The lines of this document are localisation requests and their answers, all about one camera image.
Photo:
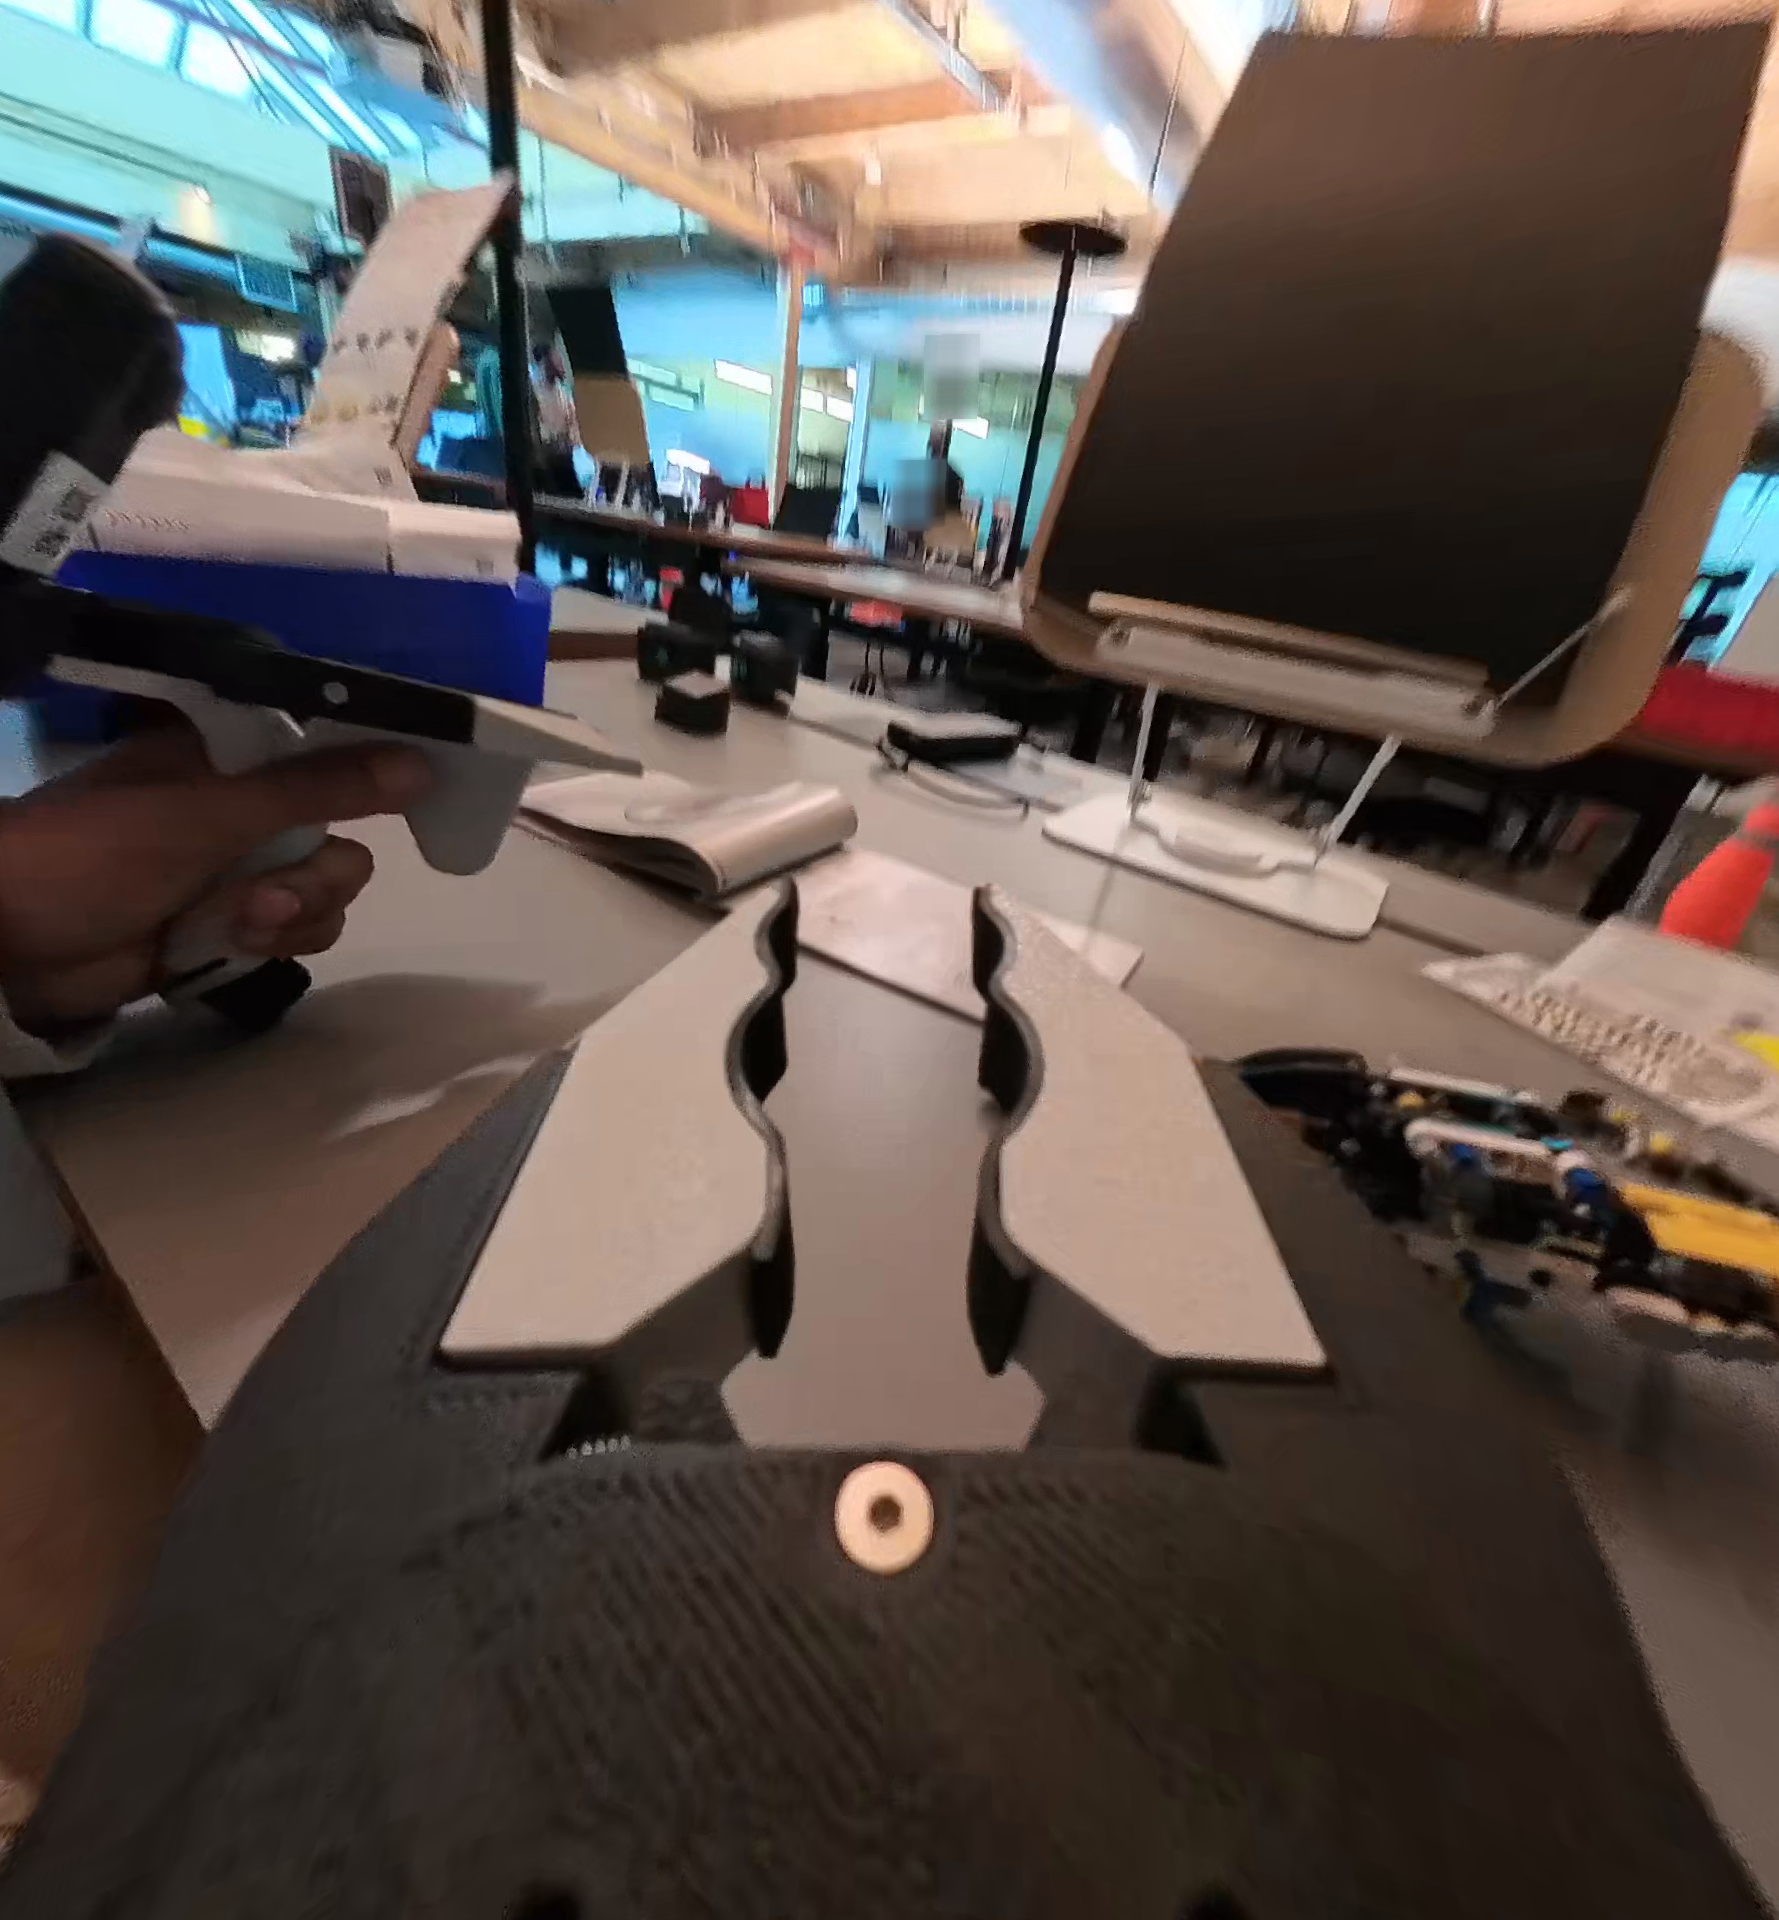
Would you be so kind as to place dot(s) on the small black box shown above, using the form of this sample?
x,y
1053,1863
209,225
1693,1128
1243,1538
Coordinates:
x,y
765,662
695,703
675,648

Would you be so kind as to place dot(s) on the sticker sheet with yellow label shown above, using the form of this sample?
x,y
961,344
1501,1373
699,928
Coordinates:
x,y
1655,961

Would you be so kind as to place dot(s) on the black flat device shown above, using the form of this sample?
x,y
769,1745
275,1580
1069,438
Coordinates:
x,y
957,738

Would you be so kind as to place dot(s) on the orange traffic cone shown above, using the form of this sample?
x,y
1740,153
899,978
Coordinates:
x,y
1731,885

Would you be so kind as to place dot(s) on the pile of white paper bags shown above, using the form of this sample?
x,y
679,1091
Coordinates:
x,y
305,511

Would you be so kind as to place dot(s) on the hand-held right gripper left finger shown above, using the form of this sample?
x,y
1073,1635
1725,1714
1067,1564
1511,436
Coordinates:
x,y
621,1201

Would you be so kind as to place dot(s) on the open instruction booklet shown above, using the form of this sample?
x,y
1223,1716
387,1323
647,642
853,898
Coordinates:
x,y
711,841

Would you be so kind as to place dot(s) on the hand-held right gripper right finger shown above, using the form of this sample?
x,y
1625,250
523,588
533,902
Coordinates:
x,y
1145,1201

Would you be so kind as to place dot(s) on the background wooden desk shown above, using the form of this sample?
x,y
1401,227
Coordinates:
x,y
831,578

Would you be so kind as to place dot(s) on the black floor lamp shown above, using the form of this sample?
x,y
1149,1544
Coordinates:
x,y
1073,240

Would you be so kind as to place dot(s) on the yellow black toy brick helicopter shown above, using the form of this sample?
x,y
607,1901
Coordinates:
x,y
1715,1239

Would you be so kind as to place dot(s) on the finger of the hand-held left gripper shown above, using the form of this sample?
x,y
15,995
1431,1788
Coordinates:
x,y
545,735

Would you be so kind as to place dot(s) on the person's left hand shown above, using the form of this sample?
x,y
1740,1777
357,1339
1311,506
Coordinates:
x,y
109,870

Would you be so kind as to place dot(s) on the blue plastic bin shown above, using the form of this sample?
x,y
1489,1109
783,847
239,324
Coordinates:
x,y
379,630

